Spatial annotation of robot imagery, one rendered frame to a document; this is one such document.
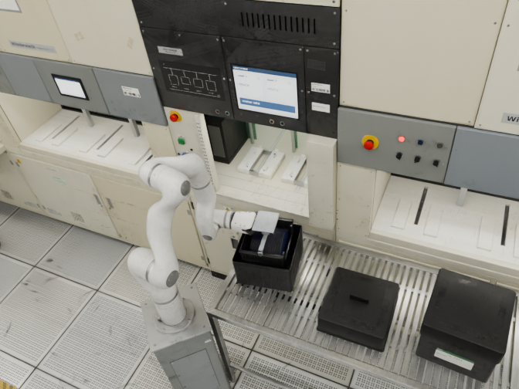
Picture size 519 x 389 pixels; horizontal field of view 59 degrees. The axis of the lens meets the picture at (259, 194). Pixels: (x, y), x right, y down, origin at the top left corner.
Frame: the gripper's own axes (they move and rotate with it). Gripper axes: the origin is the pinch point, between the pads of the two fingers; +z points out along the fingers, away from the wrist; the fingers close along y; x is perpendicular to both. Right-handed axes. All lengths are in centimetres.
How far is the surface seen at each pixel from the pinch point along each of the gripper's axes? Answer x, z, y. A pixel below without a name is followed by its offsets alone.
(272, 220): 2.5, 3.2, -0.9
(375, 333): -20, 53, 33
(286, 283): -23.2, 11.5, 13.8
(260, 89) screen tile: 52, -4, -28
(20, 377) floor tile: -106, -150, 57
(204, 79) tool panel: 53, -31, -32
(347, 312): -20, 40, 25
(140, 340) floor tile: -106, -87, 19
